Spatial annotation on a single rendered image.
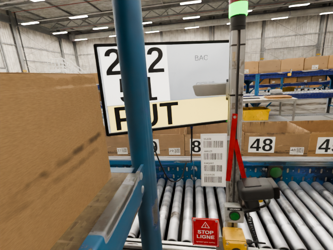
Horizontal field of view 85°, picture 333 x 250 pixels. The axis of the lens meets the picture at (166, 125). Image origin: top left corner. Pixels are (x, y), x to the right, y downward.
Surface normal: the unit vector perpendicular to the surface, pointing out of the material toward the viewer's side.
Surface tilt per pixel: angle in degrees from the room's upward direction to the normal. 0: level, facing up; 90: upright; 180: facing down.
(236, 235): 0
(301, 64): 89
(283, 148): 91
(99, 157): 90
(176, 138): 90
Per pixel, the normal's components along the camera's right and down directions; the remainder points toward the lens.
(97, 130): 0.99, -0.02
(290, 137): -0.14, 0.26
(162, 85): 0.20, 0.17
